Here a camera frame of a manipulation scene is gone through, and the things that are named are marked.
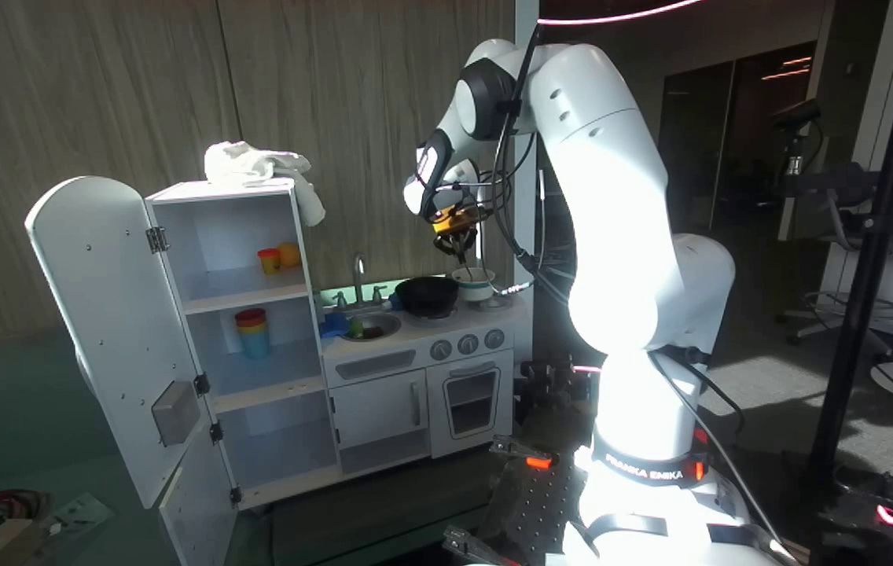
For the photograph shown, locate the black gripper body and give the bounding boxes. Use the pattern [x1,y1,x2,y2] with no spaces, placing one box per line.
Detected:
[434,225,477,263]

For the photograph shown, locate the white bowl with teal stripe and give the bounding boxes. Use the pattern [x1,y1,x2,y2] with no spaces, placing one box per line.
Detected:
[456,277,498,306]

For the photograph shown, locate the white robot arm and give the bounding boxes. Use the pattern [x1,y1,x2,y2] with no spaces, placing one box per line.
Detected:
[402,39,784,566]

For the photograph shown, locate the green item in sink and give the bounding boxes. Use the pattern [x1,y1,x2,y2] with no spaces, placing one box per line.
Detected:
[352,324,388,341]

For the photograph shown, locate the blue item beside sink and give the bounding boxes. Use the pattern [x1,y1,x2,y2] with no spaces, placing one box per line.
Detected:
[317,312,349,341]

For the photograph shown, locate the black pan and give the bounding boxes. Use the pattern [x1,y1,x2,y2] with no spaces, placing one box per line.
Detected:
[393,277,459,316]

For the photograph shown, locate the silver toy faucet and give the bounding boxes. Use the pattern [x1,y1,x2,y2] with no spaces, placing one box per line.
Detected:
[349,255,367,306]

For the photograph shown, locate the orange and yellow cups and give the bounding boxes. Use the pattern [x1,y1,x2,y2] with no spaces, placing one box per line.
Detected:
[258,241,302,272]

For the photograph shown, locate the white toy kitchen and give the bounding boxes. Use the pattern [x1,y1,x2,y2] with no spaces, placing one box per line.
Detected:
[149,179,513,508]

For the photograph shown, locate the stacked colourful cups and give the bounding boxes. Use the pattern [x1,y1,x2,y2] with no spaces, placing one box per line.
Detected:
[232,307,271,359]

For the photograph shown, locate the white cloth on fridge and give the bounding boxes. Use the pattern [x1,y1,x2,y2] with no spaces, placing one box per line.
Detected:
[201,140,327,225]

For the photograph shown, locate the white toy fridge door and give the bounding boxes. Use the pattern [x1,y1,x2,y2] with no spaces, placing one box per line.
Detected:
[26,176,237,566]

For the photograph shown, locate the teal green couch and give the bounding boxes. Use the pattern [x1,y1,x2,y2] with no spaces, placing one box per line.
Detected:
[0,332,180,566]

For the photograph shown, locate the black tripod pole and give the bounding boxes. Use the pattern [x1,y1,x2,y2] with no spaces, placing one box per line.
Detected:
[800,119,893,502]

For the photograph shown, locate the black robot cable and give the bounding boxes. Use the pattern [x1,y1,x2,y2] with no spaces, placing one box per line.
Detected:
[418,28,615,316]

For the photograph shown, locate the white upright post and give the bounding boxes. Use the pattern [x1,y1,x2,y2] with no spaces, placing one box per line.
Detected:
[510,0,539,284]

